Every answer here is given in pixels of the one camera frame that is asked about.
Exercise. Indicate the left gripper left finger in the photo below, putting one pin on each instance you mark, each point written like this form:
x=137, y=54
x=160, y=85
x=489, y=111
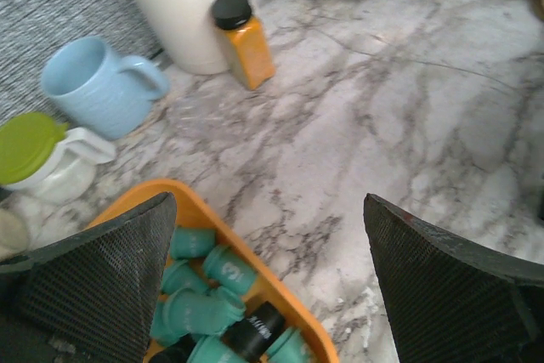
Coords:
x=95, y=290

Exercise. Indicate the orange spice bottle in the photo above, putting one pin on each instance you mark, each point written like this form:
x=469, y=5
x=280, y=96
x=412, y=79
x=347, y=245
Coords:
x=242, y=39

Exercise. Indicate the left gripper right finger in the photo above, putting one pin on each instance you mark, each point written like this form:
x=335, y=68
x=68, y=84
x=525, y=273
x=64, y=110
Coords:
x=449, y=299

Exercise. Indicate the teal capsule number three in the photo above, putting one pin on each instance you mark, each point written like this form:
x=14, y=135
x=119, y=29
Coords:
x=223, y=265

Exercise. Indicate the orange plastic storage basket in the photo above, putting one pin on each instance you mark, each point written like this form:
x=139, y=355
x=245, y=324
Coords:
x=193, y=212

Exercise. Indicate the light blue mug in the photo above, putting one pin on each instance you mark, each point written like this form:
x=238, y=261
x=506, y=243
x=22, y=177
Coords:
x=99, y=89

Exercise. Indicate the black capsule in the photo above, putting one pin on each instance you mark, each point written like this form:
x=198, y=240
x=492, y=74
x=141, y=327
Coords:
x=252, y=336

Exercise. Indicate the green lid white cup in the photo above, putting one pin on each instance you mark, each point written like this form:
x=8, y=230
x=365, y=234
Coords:
x=45, y=159

